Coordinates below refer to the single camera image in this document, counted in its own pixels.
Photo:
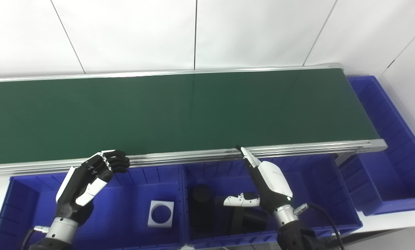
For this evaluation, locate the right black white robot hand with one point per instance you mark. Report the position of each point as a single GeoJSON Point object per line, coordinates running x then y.
{"type": "Point", "coordinates": [273, 184]}

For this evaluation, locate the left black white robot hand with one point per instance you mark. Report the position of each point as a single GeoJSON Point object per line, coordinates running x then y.
{"type": "Point", "coordinates": [75, 187]}

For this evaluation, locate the black cylinder block part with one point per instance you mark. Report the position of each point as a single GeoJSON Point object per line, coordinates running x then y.
{"type": "Point", "coordinates": [249, 220]}
{"type": "Point", "coordinates": [202, 205]}

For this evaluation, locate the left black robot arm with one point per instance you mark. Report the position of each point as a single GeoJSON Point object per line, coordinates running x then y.
{"type": "Point", "coordinates": [59, 231]}

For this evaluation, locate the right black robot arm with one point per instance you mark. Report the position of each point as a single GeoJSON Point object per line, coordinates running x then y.
{"type": "Point", "coordinates": [296, 232]}

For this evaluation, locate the blue plastic bin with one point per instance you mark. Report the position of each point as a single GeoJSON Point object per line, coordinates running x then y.
{"type": "Point", "coordinates": [124, 208]}
{"type": "Point", "coordinates": [395, 173]}
{"type": "Point", "coordinates": [318, 194]}

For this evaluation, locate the aluminium conveyor leg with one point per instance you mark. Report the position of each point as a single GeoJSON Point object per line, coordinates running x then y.
{"type": "Point", "coordinates": [342, 159]}

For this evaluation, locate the white square part round hole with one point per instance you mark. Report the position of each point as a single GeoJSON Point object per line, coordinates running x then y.
{"type": "Point", "coordinates": [152, 222]}

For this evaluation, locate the green conveyor belt aluminium frame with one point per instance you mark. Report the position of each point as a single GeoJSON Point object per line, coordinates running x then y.
{"type": "Point", "coordinates": [176, 111]}

